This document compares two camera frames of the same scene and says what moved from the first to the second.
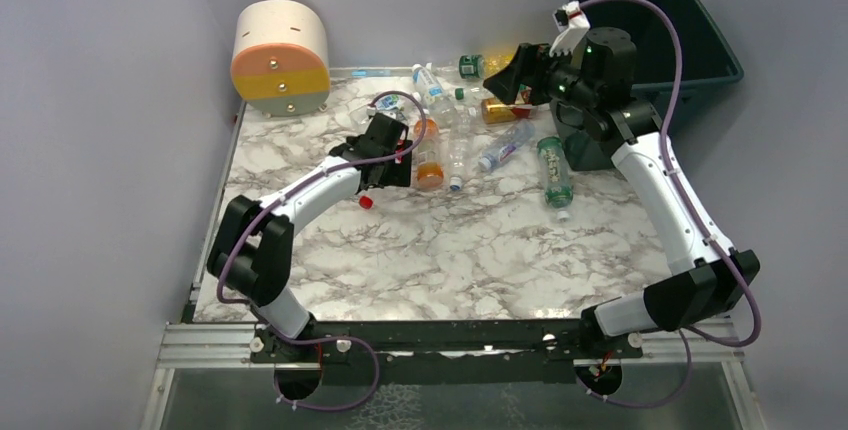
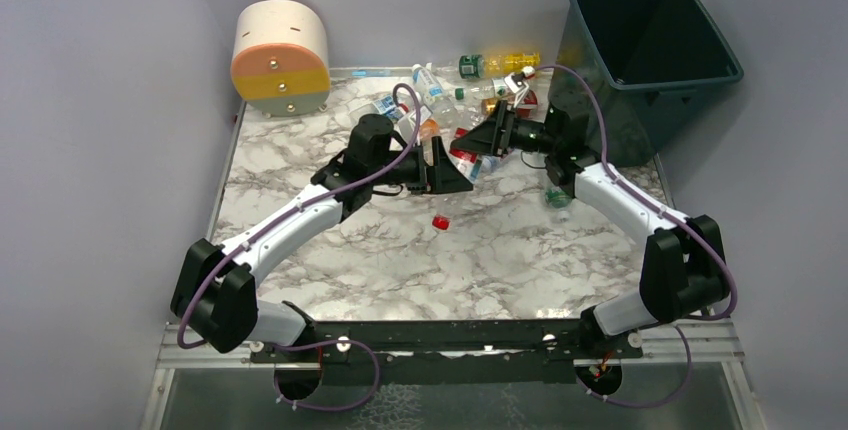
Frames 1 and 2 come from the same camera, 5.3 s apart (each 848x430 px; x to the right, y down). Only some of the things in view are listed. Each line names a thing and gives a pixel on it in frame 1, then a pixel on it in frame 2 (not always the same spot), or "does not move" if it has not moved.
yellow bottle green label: [475, 66] does not move
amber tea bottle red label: [493, 112] does not move
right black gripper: [535, 74] -> [501, 130]
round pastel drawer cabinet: [280, 61] does not move
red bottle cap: [365, 202] -> [440, 222]
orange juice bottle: [430, 173] does not move
